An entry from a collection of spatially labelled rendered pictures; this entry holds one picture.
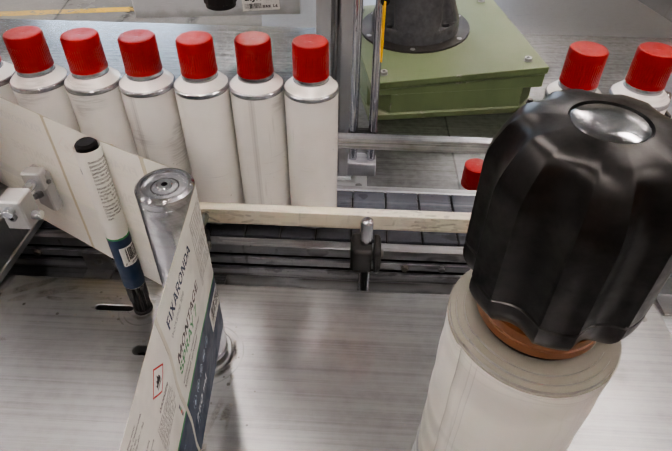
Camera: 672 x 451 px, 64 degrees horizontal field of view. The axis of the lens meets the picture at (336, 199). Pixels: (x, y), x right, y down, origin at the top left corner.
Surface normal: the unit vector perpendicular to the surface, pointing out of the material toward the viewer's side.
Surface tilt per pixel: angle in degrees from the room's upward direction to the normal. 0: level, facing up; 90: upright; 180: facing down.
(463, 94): 90
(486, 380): 93
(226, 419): 0
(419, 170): 0
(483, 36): 4
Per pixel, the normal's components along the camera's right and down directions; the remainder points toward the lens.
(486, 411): -0.61, 0.47
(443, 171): 0.01, -0.77
